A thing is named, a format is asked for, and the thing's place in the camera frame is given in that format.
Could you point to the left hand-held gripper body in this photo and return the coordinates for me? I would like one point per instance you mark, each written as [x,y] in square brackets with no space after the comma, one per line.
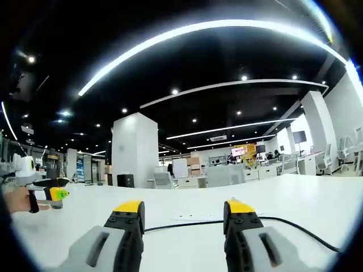
[24,167]

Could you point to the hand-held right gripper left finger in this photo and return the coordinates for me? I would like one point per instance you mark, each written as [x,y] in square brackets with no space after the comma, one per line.
[93,249]

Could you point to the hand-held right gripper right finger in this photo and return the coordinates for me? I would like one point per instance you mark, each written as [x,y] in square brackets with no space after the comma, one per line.
[272,249]

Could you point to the white USB port strip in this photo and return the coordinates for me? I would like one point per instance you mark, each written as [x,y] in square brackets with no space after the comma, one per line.
[195,217]

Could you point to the white background office desk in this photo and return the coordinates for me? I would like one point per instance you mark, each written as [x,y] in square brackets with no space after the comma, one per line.
[307,163]

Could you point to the person's left hand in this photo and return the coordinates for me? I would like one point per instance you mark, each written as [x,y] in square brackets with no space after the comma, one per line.
[19,200]

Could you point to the black low cabinet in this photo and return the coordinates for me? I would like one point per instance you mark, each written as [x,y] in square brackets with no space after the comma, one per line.
[125,180]

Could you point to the grey metal cabinet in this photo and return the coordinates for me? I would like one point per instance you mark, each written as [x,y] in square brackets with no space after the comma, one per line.
[227,175]

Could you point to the yellow board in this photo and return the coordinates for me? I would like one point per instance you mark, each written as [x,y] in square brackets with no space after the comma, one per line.
[250,149]

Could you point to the white mesh office chair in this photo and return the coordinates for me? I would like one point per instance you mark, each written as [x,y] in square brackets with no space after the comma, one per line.
[325,160]
[342,151]
[358,147]

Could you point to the stack of cardboard boxes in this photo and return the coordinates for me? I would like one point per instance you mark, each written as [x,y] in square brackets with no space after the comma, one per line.
[193,165]

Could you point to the black monitor on stand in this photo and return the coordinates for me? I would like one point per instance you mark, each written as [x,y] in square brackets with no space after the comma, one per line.
[299,137]

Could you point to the ceiling air vent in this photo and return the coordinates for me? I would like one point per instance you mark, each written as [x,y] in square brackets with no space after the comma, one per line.
[218,138]

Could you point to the straight ceiling light strip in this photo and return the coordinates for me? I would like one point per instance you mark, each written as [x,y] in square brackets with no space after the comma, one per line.
[227,128]

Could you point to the long curved ceiling light strip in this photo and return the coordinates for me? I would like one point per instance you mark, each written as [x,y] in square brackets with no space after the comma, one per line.
[158,39]

